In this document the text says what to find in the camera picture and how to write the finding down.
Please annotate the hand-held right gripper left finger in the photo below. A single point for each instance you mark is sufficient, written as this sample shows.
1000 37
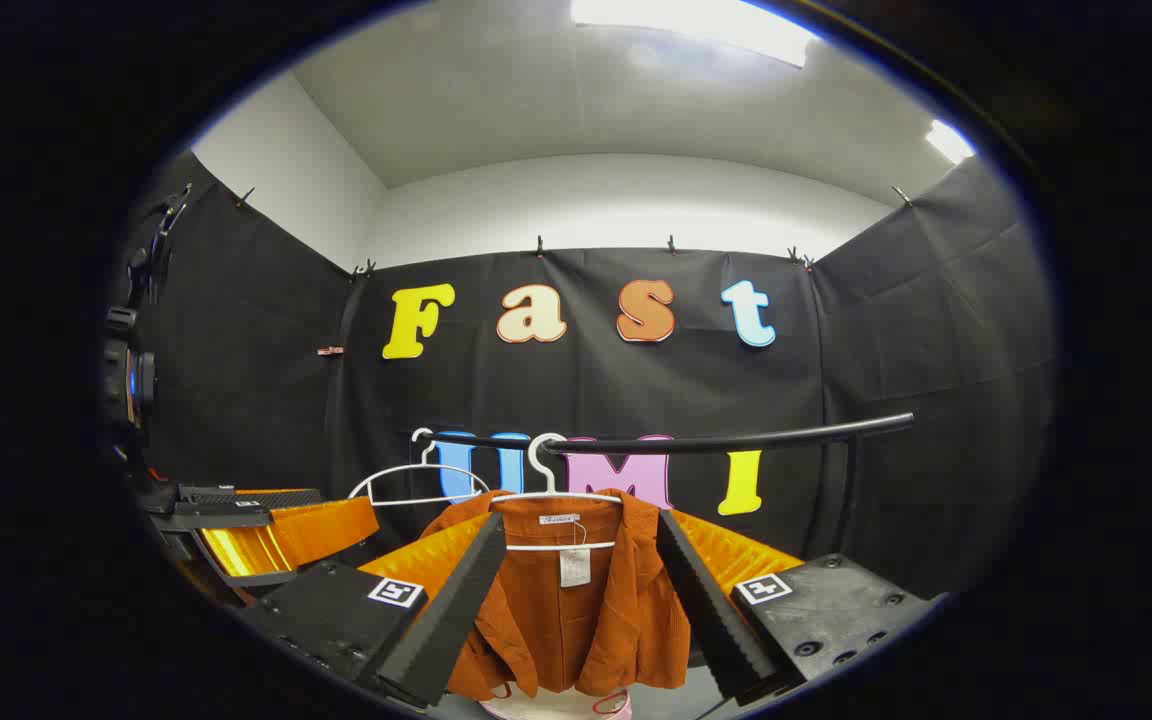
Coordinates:
446 620

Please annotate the ceiling light panel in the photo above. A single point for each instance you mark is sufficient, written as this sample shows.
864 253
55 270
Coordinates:
696 25
949 141

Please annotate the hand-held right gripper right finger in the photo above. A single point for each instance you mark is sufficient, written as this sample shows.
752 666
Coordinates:
716 610

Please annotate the black clothes rack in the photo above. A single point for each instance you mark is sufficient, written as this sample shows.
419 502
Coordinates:
736 440

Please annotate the white plastic hanger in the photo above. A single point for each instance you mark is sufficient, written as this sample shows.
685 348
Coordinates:
416 468
536 465

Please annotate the black backdrop cloth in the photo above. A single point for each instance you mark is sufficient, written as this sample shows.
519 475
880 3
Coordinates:
586 390

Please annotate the white and pink laundry hamper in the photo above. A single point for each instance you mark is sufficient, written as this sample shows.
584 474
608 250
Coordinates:
556 706

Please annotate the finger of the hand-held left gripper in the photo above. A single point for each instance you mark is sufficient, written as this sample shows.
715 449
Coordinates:
296 535

